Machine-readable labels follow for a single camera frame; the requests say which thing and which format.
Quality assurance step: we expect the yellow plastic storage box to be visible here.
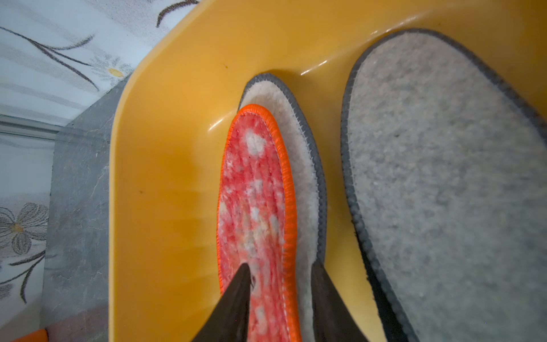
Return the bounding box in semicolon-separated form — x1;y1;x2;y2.
109;1;546;341

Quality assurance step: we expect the orange cylinder bottle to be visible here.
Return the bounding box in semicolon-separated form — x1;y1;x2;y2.
12;329;48;342

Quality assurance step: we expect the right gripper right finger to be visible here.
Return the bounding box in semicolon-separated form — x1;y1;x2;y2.
311;260;368;342

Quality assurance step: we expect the grey felt insole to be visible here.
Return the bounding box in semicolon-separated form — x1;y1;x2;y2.
239;73;327;341
340;28;546;341

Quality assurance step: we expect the red insole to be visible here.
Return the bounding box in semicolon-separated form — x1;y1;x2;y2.
217;104;302;341

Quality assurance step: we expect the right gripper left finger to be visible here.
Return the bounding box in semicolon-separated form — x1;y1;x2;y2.
192;263;252;342

